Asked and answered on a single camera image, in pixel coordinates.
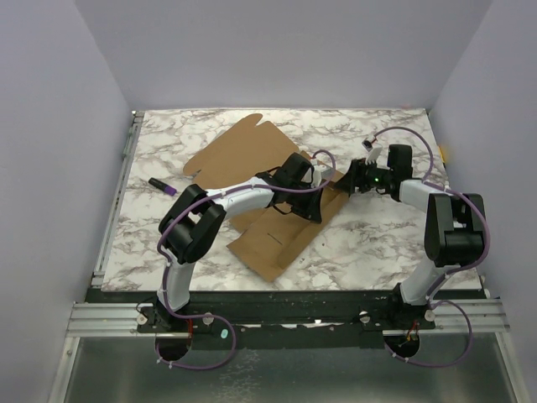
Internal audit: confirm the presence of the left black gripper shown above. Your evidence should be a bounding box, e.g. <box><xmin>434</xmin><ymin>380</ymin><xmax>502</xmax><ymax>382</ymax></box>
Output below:
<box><xmin>286</xmin><ymin>181</ymin><xmax>322</xmax><ymax>223</ymax></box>

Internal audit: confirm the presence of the brown cardboard box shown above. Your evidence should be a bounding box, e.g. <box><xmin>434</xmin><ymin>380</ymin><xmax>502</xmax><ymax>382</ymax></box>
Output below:
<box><xmin>183</xmin><ymin>110</ymin><xmax>348</xmax><ymax>282</ymax></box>

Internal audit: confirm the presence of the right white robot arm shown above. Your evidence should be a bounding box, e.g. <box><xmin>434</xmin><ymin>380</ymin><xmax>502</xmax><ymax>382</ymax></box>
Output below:
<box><xmin>335</xmin><ymin>144</ymin><xmax>487</xmax><ymax>328</ymax></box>

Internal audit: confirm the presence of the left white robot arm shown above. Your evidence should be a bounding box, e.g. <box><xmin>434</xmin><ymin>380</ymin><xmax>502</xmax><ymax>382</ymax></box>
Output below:
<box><xmin>156</xmin><ymin>149</ymin><xmax>336</xmax><ymax>332</ymax></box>

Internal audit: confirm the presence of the yellow tape piece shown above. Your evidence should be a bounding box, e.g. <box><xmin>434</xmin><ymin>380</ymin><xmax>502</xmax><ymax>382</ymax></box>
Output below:
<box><xmin>438</xmin><ymin>146</ymin><xmax>447</xmax><ymax>164</ymax></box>

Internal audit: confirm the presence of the purple black highlighter marker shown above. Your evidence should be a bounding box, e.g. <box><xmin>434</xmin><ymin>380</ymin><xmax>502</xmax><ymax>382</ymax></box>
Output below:
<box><xmin>148</xmin><ymin>177</ymin><xmax>177</xmax><ymax>196</ymax></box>

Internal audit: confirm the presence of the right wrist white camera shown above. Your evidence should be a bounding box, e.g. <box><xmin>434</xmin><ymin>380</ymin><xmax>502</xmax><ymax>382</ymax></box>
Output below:
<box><xmin>362</xmin><ymin>137</ymin><xmax>383</xmax><ymax>165</ymax></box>

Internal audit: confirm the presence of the black metal base rail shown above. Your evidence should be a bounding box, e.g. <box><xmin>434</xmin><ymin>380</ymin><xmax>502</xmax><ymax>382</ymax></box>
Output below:
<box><xmin>86</xmin><ymin>289</ymin><xmax>435</xmax><ymax>354</ymax></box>

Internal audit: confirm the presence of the aluminium front extrusion rail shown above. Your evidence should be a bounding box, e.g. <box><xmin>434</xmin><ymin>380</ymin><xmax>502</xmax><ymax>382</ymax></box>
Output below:
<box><xmin>67</xmin><ymin>299</ymin><xmax>510</xmax><ymax>338</ymax></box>

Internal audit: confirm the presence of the aluminium side rail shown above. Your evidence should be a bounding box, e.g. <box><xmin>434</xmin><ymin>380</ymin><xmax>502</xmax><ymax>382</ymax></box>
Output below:
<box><xmin>90</xmin><ymin>110</ymin><xmax>145</xmax><ymax>289</ymax></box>

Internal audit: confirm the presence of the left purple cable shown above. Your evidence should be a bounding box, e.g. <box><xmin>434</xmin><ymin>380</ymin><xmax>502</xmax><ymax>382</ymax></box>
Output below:
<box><xmin>157</xmin><ymin>149</ymin><xmax>336</xmax><ymax>371</ymax></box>

